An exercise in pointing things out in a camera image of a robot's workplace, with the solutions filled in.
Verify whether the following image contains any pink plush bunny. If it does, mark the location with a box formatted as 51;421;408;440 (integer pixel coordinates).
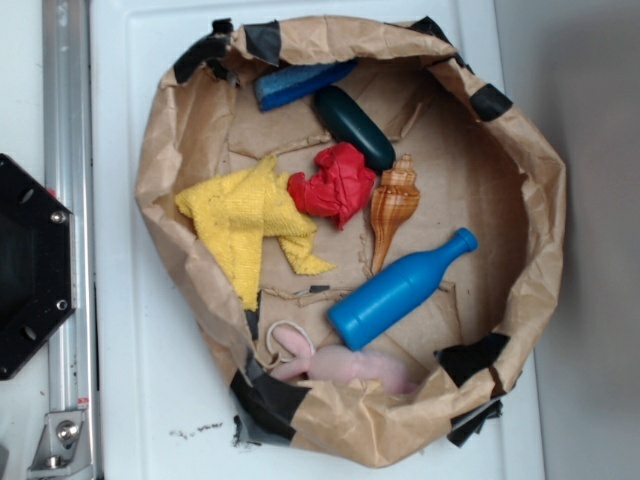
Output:
266;320;417;395

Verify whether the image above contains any blue plastic bottle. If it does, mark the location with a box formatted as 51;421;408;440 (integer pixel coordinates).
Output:
327;228;478;351

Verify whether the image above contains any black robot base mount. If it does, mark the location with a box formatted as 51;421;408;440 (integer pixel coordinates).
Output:
1;154;75;381

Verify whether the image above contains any orange striped toy seashell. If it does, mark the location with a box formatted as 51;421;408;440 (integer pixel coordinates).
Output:
370;153;421;274

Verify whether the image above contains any red crumpled paper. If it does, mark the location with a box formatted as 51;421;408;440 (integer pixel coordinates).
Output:
287;142;376;230

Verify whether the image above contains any brown paper bag bin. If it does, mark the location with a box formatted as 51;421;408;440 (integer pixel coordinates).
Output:
135;16;566;467

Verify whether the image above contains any aluminium extrusion rail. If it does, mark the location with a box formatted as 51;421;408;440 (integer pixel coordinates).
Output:
42;1;103;479

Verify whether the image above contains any yellow microfiber cloth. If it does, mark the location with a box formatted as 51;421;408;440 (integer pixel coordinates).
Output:
175;155;336;311

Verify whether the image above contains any dark green oval case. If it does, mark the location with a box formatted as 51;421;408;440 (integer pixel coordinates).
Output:
313;85;396;173

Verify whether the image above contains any metal corner bracket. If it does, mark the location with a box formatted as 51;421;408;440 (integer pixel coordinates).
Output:
27;410;93;479

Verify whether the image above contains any blue sponge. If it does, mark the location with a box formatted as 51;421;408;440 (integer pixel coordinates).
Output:
254;59;358;112

